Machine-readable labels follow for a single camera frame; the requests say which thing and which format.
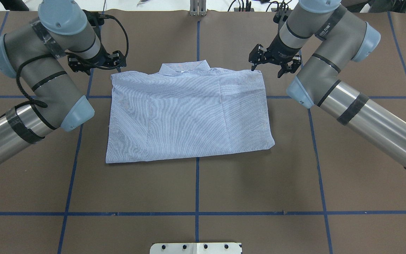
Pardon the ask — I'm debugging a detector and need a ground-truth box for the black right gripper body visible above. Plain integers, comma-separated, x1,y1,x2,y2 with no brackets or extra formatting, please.
248,34,302,73

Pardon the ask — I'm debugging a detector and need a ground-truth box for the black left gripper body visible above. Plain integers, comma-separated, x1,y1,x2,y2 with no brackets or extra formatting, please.
67,49,127,74

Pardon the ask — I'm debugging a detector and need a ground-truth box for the blue striped button shirt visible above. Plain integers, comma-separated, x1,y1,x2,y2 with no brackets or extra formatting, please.
106,60,275,164

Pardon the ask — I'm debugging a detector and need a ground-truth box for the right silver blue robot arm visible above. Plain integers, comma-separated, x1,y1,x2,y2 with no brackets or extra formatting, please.
248,0,406,170

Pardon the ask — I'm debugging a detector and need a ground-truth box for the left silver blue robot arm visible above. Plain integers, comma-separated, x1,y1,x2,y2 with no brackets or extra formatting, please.
0,0,128,164

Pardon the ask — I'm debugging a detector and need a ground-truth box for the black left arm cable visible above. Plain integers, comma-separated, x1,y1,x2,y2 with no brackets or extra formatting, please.
16,14,129,108

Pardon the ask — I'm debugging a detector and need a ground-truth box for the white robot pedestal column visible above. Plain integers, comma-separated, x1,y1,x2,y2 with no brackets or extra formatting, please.
149,242,243,254

